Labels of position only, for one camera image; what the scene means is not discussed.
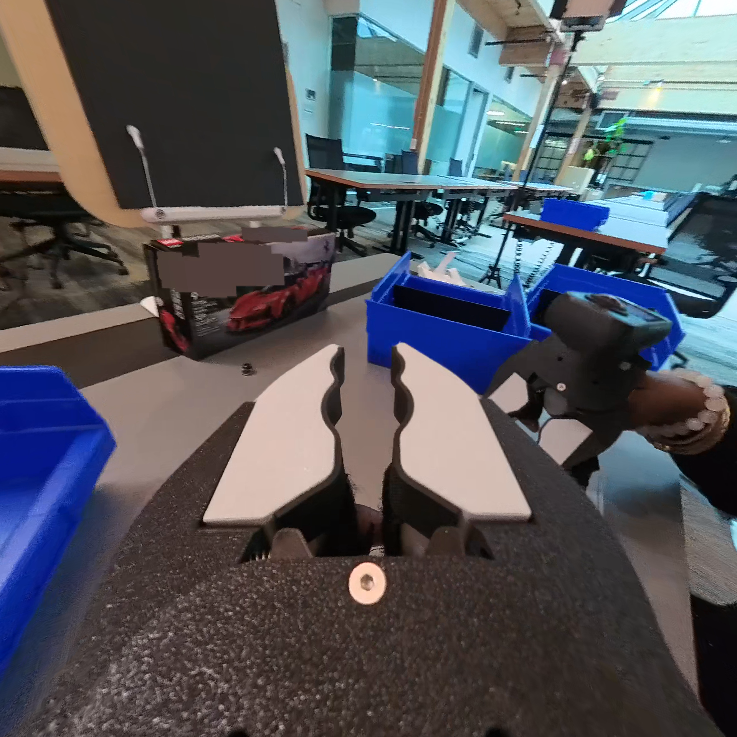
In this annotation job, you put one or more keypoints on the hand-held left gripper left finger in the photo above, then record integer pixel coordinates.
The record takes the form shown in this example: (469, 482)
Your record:
(276, 449)

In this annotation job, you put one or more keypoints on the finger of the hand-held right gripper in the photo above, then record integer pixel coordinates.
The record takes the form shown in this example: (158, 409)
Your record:
(512, 397)
(567, 446)

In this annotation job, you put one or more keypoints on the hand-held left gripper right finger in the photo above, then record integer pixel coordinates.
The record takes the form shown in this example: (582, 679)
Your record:
(455, 443)

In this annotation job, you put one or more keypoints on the person's right forearm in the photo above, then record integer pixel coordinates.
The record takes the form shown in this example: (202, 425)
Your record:
(725, 478)

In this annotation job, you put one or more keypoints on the lego box with red car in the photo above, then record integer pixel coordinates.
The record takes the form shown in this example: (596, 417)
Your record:
(259, 311)

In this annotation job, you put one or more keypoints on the person's right hand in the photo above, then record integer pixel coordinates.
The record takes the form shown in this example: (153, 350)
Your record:
(662, 403)

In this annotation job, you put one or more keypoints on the blue storage bin with divider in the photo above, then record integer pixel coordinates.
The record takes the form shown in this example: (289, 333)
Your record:
(437, 351)

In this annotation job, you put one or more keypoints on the wood-edged office desk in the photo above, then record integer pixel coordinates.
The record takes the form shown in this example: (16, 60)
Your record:
(587, 233)

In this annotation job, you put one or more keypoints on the small blue storage bin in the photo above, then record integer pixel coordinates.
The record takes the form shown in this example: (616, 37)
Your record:
(576, 213)

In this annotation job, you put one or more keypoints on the black tripod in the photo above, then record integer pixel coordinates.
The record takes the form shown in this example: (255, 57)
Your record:
(542, 138)

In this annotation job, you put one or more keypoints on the large blue storage bin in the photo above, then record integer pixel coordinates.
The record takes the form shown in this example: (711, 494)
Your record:
(40, 489)

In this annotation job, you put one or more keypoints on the long office desk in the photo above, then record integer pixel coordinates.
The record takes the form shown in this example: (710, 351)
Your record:
(403, 181)

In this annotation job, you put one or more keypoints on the white bar with gooseneck stems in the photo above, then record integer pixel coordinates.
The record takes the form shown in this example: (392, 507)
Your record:
(213, 213)

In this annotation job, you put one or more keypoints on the black office chair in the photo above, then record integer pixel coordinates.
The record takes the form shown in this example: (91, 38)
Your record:
(339, 213)
(63, 242)

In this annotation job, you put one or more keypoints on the wooden column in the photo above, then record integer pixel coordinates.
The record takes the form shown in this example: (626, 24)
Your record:
(432, 75)

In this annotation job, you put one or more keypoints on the black acoustic panel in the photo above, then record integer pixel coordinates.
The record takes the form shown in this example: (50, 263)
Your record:
(173, 86)

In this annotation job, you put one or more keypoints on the camera on tripod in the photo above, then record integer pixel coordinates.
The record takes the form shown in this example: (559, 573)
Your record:
(584, 20)

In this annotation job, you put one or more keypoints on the tan curved frame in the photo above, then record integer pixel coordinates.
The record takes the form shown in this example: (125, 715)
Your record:
(52, 115)

